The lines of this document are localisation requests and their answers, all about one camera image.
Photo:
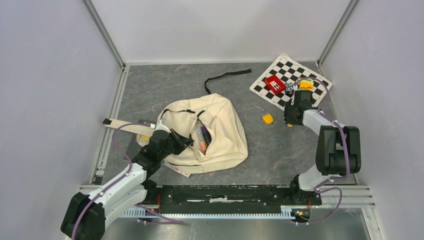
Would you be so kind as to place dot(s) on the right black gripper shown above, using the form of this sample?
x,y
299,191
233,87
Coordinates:
x,y
288,106

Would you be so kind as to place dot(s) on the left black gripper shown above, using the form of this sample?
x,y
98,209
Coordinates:
x,y
182,142

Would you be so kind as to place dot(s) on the grey orange highlighter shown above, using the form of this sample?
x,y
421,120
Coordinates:
x,y
201,140

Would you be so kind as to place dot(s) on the purple black highlighter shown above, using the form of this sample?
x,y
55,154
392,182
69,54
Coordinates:
x,y
206,135

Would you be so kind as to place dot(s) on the cream canvas backpack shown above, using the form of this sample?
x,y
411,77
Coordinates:
x,y
228,147

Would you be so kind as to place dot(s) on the yellow highlighter cap piece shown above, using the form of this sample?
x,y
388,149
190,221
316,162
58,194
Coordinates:
x,y
268,119

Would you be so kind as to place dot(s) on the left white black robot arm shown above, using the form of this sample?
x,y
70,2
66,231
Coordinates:
x,y
89,215

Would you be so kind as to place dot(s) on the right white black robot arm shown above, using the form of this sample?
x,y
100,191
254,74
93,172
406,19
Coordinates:
x,y
338,152

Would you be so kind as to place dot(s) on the green orange toy block stack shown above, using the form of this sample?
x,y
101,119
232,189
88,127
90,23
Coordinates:
x,y
306,84

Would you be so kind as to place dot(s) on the blue owl toy figure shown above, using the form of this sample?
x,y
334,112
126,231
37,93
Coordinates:
x,y
289,89

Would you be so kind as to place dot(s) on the floral cover book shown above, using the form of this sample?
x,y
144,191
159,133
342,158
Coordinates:
x,y
175,169

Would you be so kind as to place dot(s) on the black white checkerboard mat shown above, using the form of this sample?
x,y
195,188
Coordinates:
x,y
289,71

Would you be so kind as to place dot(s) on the red toy block house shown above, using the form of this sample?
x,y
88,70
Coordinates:
x,y
275,84

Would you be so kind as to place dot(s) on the black dark book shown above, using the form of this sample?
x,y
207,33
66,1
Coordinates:
x,y
139,140

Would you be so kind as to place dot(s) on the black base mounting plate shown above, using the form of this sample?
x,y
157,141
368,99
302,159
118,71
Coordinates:
x,y
228,199

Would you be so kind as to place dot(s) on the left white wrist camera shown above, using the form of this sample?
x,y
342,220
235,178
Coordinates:
x,y
160,125

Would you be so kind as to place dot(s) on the white slotted cable duct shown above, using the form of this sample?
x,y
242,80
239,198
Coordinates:
x,y
285,214

